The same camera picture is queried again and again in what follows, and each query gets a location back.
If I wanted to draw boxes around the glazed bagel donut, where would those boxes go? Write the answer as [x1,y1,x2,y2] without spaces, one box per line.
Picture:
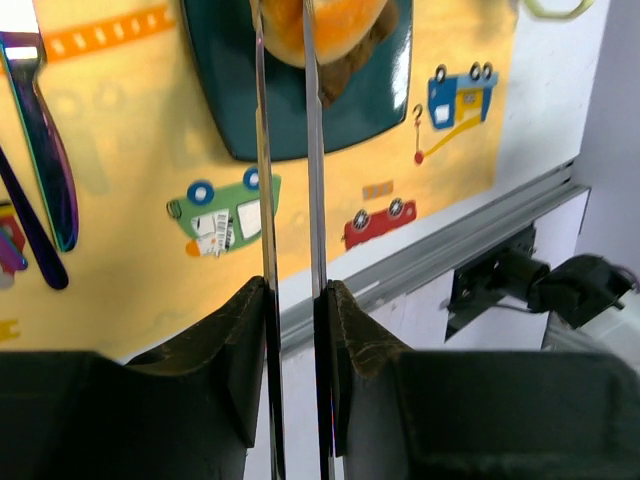
[249,0,398,68]

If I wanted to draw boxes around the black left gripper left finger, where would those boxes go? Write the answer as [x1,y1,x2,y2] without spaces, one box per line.
[1,276,265,479]

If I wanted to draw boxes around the purple iridescent spoon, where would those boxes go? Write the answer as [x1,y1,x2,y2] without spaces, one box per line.
[1,151,69,290]

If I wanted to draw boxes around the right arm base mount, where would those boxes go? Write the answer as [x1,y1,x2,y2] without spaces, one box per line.
[445,225,551,339]

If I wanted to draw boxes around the brown croissant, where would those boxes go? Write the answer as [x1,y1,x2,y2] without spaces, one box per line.
[319,1,400,108]

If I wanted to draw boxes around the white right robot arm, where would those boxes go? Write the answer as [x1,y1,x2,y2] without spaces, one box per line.
[527,254,639,367]

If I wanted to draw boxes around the yellow cartoon car placemat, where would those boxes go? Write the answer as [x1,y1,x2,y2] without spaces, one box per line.
[1,1,506,357]

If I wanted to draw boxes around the purple iridescent knife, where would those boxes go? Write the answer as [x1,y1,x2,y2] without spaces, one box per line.
[1,31,79,252]

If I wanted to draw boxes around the pale green mug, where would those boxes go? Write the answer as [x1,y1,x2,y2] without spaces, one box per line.
[523,0,595,22]

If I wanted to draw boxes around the dark teal square plate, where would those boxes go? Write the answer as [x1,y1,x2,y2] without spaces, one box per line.
[181,0,413,162]

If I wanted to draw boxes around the metal tongs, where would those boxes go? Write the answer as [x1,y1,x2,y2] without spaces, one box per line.
[254,1,335,479]

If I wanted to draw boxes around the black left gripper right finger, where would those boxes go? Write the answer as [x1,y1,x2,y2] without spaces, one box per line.
[328,281,639,479]

